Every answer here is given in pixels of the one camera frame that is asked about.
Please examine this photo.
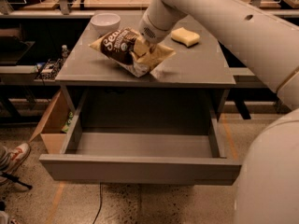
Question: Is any black cable under drawer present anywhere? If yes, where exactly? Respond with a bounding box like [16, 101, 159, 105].
[92, 183, 104, 224]

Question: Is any grey counter cabinet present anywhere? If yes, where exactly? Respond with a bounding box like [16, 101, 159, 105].
[55, 17, 235, 112]

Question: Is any green snack bag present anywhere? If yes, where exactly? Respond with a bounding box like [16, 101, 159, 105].
[61, 112, 74, 133]

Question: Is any white bowl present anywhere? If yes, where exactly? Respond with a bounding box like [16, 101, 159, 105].
[91, 13, 121, 36]

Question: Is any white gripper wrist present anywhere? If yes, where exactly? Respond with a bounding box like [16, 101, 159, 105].
[133, 0, 186, 67]

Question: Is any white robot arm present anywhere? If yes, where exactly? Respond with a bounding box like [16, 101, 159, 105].
[139, 0, 299, 224]

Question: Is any black tripod leg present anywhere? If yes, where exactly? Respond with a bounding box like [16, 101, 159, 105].
[0, 172, 33, 189]

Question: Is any yellow sponge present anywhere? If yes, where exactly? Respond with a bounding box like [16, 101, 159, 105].
[171, 27, 200, 48]

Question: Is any white red sneaker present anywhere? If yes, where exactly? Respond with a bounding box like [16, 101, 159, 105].
[0, 143, 30, 175]

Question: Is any cardboard box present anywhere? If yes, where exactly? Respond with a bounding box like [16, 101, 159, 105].
[29, 91, 70, 154]

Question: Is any brown chip bag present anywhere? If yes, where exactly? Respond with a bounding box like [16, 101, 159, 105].
[89, 27, 177, 78]

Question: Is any grey open drawer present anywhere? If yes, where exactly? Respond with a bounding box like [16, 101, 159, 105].
[40, 89, 241, 185]

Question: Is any small plastic bottle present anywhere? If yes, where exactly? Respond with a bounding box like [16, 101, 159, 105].
[62, 45, 69, 60]

